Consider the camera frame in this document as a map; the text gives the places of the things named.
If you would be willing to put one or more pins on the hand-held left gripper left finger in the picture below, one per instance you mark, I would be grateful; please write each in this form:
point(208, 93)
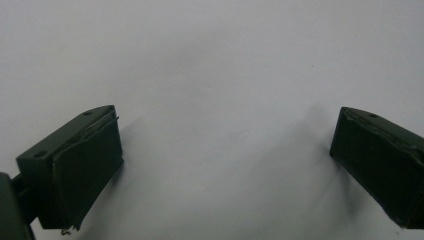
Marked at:
point(76, 166)

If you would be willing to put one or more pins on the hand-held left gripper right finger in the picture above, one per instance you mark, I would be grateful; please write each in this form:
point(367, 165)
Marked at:
point(380, 156)

